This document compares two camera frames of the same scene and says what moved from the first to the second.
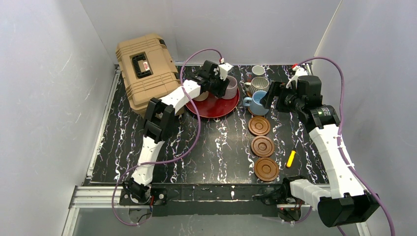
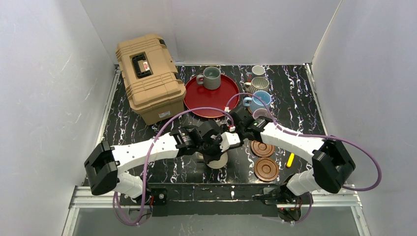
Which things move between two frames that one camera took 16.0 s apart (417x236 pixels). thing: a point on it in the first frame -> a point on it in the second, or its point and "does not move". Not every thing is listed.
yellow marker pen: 291,158 does not move
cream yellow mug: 202,97 -> 220,163
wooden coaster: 266,169 does not move
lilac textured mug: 231,91 -> 262,112
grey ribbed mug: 257,83 does not move
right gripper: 280,97 -> 239,115
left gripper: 220,84 -> 213,153
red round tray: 212,107 does not move
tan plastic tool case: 148,70 does not move
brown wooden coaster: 262,146 does not move
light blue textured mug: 255,107 does not move
